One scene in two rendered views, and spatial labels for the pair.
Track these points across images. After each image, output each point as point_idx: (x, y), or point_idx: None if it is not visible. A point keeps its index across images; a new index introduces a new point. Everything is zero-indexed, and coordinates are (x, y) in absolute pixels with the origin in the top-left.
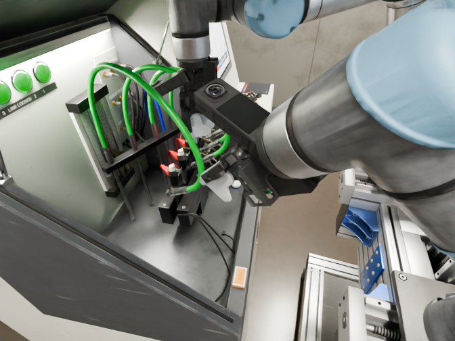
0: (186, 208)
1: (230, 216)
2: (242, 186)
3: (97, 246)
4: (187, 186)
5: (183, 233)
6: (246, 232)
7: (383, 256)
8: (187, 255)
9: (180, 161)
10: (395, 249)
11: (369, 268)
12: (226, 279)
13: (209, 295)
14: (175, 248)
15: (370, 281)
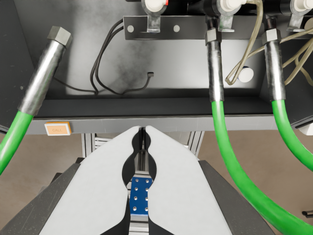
0: (129, 35)
1: (181, 77)
2: (241, 84)
3: None
4: (25, 113)
5: (139, 15)
6: (121, 125)
7: (139, 216)
8: (106, 33)
9: (211, 2)
10: (138, 231)
11: (144, 192)
12: (92, 89)
13: (68, 76)
14: (111, 11)
15: (133, 190)
